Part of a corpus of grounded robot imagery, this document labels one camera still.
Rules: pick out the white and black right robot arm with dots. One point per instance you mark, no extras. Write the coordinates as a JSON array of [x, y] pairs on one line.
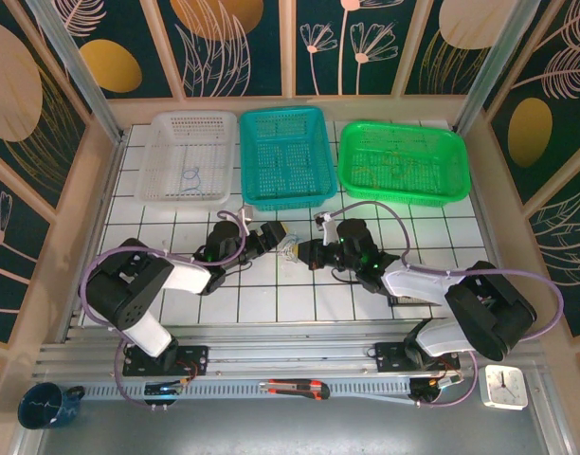
[[413, 284]]

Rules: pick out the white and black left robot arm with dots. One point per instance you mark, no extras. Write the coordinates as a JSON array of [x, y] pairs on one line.
[[186, 277]]

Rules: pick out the red and black utility knife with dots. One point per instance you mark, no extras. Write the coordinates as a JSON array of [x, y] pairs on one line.
[[295, 389]]

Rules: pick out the white square clock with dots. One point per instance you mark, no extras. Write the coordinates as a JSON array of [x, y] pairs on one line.
[[503, 387]]

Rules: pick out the green plastic basket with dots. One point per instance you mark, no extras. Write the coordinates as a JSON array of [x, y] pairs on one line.
[[456, 189]]

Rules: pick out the aluminium frame post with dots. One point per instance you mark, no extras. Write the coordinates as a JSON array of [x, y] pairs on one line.
[[494, 66], [77, 71]]

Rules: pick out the white plastic basket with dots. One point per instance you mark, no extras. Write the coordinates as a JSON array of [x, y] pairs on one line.
[[148, 189]]

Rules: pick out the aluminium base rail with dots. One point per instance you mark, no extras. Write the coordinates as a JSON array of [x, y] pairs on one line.
[[280, 353]]

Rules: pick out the teal plastic basket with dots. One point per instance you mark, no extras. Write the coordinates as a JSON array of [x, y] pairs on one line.
[[252, 199]]

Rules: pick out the dark blue mug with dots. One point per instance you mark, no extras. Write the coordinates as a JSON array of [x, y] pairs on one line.
[[41, 407]]

